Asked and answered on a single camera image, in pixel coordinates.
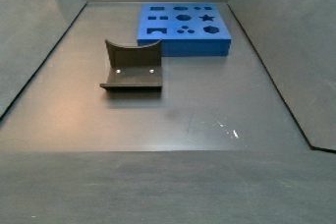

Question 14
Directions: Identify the blue shape-sorter block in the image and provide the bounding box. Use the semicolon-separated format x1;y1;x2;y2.
135;3;230;57

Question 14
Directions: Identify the black curved holder bracket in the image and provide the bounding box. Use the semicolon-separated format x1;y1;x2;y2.
99;40;162;90

